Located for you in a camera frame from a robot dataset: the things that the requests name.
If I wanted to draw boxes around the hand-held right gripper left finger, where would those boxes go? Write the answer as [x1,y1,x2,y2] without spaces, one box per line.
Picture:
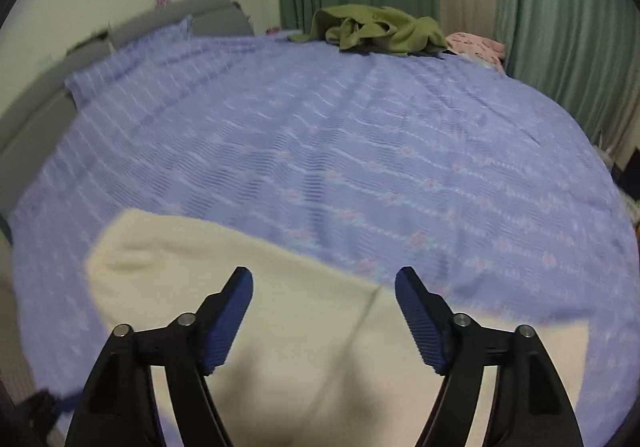
[64,267,253,447]

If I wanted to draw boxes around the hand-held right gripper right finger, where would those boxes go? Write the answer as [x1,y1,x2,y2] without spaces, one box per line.
[395,267,585,447]

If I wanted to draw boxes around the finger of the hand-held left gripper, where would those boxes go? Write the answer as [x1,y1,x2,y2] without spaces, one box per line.
[17,389,86,434]

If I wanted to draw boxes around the cream pants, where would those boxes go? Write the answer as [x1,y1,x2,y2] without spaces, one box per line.
[84,208,591,447]

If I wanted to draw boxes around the purple patterned blanket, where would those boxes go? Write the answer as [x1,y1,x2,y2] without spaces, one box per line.
[10,17,638,447]

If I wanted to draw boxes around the pink printed cloth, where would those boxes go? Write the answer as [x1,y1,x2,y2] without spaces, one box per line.
[444,31,507,72]

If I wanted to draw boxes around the olive green cloth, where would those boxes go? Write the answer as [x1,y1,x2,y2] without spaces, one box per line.
[289,3,450,58]

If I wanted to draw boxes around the grey padded headboard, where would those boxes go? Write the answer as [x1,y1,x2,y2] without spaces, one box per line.
[0,0,255,233]

